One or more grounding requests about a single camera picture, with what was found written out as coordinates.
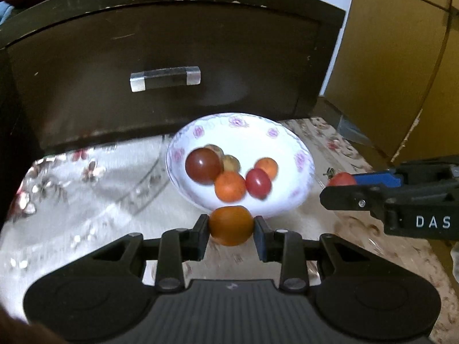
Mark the dark wooden nightstand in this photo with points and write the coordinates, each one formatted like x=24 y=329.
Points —
x=89 y=50

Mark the beige floral mat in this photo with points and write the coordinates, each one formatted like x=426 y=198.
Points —
x=89 y=200

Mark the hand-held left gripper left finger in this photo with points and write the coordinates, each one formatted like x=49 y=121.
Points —
x=199 y=238

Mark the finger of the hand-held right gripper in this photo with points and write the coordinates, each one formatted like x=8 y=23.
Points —
x=351 y=197
x=376 y=178

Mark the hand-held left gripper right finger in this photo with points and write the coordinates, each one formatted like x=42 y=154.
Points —
x=262 y=240

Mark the small yellow-green fruit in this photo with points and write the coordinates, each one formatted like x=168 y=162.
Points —
x=232 y=163
x=216 y=148

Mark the small orange tangerine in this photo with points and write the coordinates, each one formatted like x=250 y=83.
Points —
x=231 y=225
x=230 y=186
x=268 y=165

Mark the blue cloth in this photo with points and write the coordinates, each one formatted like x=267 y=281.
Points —
x=6 y=10

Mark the light wooden cabinet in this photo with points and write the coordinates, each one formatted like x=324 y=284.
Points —
x=394 y=61

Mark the white floral plate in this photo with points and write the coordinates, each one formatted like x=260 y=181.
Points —
x=247 y=136

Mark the large dark red tomato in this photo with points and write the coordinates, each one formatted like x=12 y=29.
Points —
x=203 y=166

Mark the red cherry tomato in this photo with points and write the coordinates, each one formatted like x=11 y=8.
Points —
x=258 y=183
x=342 y=180

